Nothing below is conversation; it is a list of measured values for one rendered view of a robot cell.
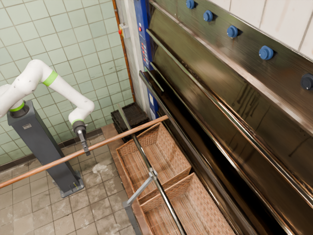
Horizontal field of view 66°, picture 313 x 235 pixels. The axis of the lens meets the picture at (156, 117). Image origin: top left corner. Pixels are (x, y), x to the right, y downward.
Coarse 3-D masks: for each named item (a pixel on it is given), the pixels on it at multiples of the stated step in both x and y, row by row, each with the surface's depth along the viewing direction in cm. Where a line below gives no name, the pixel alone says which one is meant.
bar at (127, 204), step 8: (120, 112) 190; (128, 128) 178; (136, 144) 167; (144, 152) 162; (144, 160) 157; (152, 168) 152; (152, 176) 149; (144, 184) 154; (160, 184) 144; (136, 192) 157; (160, 192) 141; (128, 200) 161; (168, 200) 137; (128, 208) 162; (168, 208) 134; (128, 216) 170; (176, 216) 130; (136, 224) 184; (176, 224) 128; (136, 232) 194; (184, 232) 124
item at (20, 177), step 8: (160, 120) 176; (136, 128) 172; (120, 136) 169; (96, 144) 166; (104, 144) 167; (80, 152) 162; (56, 160) 160; (64, 160) 160; (40, 168) 157; (24, 176) 154; (0, 184) 151; (8, 184) 152
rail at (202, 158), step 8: (144, 80) 175; (152, 88) 166; (168, 112) 149; (176, 120) 143; (184, 136) 136; (192, 144) 130; (200, 152) 126; (208, 168) 120; (216, 176) 116; (224, 184) 113; (224, 192) 111; (232, 200) 107; (240, 208) 105; (248, 224) 100; (256, 232) 98
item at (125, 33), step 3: (120, 24) 220; (126, 24) 219; (120, 27) 218; (123, 27) 216; (126, 27) 215; (123, 30) 216; (126, 30) 217; (123, 33) 218; (126, 33) 219; (129, 33) 220; (123, 36) 220; (126, 36) 221; (129, 36) 222
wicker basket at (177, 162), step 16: (160, 128) 225; (128, 144) 223; (144, 144) 233; (160, 144) 231; (176, 144) 203; (128, 160) 228; (160, 160) 225; (176, 160) 208; (128, 176) 200; (144, 176) 215; (160, 176) 213; (176, 176) 187; (144, 192) 204
